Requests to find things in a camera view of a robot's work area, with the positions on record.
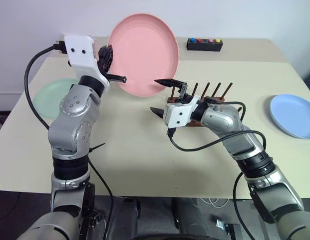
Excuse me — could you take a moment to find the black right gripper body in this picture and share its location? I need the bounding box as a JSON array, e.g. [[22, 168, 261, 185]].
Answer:
[[178, 84, 196, 105]]

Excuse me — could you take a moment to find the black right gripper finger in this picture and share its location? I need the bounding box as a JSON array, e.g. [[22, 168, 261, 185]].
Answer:
[[150, 106, 166, 120], [154, 78, 187, 89]]

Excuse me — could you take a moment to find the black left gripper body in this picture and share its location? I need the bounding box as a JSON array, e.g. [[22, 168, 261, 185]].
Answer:
[[96, 44, 114, 75]]

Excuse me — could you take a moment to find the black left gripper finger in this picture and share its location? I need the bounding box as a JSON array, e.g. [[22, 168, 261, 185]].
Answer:
[[106, 73, 127, 84]]

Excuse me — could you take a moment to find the pink plate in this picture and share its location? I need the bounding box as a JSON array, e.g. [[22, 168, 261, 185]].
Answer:
[[106, 13, 180, 98]]

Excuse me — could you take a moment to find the wooden dish rack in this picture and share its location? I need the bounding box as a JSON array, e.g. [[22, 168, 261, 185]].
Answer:
[[167, 81, 244, 128]]

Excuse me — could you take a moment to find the black box with coloured buttons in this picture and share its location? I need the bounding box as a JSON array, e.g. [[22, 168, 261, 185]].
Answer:
[[186, 37, 223, 52]]

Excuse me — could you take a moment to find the green plate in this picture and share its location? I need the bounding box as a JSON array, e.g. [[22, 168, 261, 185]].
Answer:
[[32, 78, 79, 119]]

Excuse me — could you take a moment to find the black zip tie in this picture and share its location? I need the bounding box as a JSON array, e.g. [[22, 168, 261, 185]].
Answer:
[[89, 142, 106, 154]]

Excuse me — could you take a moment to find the blue plate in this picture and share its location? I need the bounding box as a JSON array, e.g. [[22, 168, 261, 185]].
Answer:
[[269, 93, 310, 140]]

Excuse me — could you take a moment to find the dark rounded shape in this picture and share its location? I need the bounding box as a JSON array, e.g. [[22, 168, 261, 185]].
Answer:
[[170, 196, 203, 240]]

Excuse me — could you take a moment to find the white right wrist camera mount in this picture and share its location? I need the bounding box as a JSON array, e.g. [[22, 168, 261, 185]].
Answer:
[[162, 96, 199, 130]]

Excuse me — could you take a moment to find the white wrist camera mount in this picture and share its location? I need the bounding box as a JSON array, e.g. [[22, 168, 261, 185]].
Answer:
[[63, 32, 111, 93], [162, 96, 199, 130]]

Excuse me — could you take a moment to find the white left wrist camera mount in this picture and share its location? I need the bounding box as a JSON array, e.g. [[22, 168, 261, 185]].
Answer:
[[63, 32, 111, 93]]

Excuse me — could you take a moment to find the short black right wrist cable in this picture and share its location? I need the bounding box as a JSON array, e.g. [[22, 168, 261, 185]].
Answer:
[[199, 96, 246, 122]]

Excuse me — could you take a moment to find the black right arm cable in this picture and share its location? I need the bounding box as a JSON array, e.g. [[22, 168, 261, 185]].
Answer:
[[166, 127, 268, 240]]

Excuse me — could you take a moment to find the white thin cable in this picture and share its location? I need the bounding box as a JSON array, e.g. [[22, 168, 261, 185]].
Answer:
[[200, 196, 231, 210]]

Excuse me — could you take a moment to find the metal bracket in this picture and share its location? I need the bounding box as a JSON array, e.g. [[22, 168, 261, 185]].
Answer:
[[215, 218, 240, 240]]

